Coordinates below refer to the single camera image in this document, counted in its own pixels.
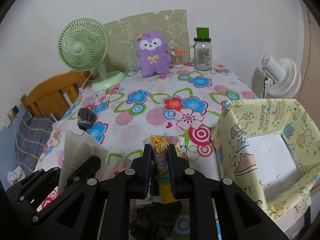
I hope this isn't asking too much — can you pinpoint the yellow cartoon tissue pack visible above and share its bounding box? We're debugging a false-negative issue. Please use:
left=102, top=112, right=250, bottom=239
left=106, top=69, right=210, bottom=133
left=144, top=134, right=188, bottom=204

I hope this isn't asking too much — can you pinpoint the white towel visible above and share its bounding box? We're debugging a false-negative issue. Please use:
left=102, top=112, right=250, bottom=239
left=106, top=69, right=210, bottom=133
left=57, top=131, right=108, bottom=194

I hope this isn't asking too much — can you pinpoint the white crumpled cloth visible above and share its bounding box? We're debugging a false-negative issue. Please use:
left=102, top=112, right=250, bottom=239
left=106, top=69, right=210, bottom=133
left=7, top=166, right=25, bottom=185

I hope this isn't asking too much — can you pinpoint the floral tablecloth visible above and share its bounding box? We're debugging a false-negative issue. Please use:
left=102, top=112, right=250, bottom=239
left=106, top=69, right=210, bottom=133
left=34, top=63, right=261, bottom=240

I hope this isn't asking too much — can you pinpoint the grey plaid pillow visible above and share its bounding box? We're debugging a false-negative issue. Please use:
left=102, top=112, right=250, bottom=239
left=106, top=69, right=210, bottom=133
left=15, top=112, right=55, bottom=175

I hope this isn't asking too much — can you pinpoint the grey rolled sock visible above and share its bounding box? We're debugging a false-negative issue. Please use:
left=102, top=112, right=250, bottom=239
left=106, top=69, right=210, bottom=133
left=77, top=108, right=98, bottom=131

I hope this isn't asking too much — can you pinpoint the black cloth bundle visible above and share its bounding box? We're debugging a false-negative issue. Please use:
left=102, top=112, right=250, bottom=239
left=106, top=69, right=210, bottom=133
left=129, top=201, right=182, bottom=240

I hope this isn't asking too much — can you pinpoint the toothpick jar orange lid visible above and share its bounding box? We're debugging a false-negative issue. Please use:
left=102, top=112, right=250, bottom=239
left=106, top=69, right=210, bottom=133
left=170, top=49, right=187, bottom=68

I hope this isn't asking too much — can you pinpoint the glass mason jar mug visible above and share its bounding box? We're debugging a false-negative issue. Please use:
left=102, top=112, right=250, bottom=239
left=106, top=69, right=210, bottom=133
left=188, top=37, right=212, bottom=71

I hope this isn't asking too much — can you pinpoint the yellow cartoon storage box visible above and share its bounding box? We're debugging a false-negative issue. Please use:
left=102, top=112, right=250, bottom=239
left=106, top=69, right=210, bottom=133
left=212, top=99, right=319, bottom=220

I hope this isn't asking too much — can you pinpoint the wooden chair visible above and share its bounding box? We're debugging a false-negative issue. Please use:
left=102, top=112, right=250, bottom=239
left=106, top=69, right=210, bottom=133
left=21, top=70, right=91, bottom=120

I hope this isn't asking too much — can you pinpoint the purple plush toy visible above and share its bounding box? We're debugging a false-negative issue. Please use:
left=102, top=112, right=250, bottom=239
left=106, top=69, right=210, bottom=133
left=136, top=30, right=171, bottom=77

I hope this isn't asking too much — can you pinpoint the green cup on jar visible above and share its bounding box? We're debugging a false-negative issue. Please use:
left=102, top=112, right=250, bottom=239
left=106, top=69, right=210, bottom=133
left=196, top=27, right=210, bottom=39

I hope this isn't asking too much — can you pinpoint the green desk fan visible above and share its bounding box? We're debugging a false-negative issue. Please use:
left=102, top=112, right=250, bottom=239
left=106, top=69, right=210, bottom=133
left=57, top=18, right=125, bottom=91

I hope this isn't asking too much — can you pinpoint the white standing fan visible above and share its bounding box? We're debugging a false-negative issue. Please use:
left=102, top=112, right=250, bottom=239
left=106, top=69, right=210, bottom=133
left=251, top=54, right=302, bottom=99

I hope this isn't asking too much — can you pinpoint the green cartoon wall board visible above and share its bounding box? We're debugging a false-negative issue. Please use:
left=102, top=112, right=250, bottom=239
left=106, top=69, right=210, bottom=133
left=104, top=9, right=189, bottom=71

